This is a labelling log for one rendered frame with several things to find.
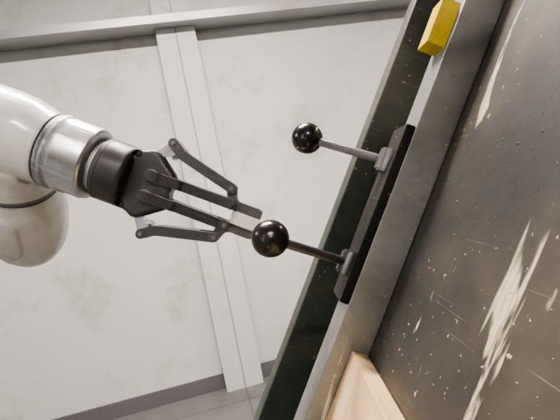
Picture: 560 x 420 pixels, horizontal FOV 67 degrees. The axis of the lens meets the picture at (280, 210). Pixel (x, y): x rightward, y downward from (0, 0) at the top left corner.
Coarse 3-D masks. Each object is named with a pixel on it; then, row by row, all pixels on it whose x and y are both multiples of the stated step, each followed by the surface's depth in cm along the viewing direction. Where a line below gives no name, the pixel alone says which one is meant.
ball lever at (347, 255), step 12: (264, 228) 40; (276, 228) 40; (252, 240) 41; (264, 240) 40; (276, 240) 40; (288, 240) 41; (264, 252) 40; (276, 252) 40; (312, 252) 44; (324, 252) 45; (348, 252) 46; (348, 264) 46
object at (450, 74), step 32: (480, 0) 43; (480, 32) 44; (448, 64) 44; (480, 64) 44; (448, 96) 44; (416, 128) 44; (448, 128) 44; (416, 160) 44; (416, 192) 44; (384, 224) 44; (416, 224) 44; (384, 256) 44; (384, 288) 44; (352, 320) 44; (320, 352) 49; (320, 384) 45; (320, 416) 45
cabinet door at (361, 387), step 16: (352, 352) 44; (352, 368) 42; (368, 368) 41; (352, 384) 41; (368, 384) 37; (384, 384) 38; (336, 400) 44; (352, 400) 39; (368, 400) 35; (384, 400) 34; (336, 416) 42; (352, 416) 38; (368, 416) 34; (384, 416) 32; (400, 416) 32
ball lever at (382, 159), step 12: (300, 132) 50; (312, 132) 50; (300, 144) 50; (312, 144) 50; (324, 144) 50; (336, 144) 49; (360, 156) 48; (372, 156) 47; (384, 156) 46; (384, 168) 45
